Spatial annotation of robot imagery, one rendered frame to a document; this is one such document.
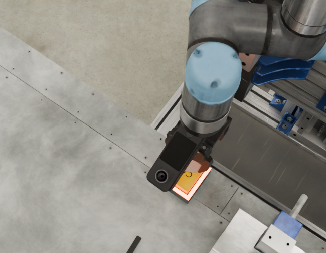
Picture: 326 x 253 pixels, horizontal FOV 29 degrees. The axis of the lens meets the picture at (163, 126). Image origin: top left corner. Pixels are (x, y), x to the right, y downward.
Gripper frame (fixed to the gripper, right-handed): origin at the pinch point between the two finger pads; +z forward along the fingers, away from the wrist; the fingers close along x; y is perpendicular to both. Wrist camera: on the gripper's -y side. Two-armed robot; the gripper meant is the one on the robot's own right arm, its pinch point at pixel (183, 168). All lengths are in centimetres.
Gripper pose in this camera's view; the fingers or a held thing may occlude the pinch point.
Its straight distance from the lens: 116.0
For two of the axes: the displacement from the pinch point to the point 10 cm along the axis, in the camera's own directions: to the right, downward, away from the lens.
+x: -8.2, -5.4, 2.0
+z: -0.6, 4.1, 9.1
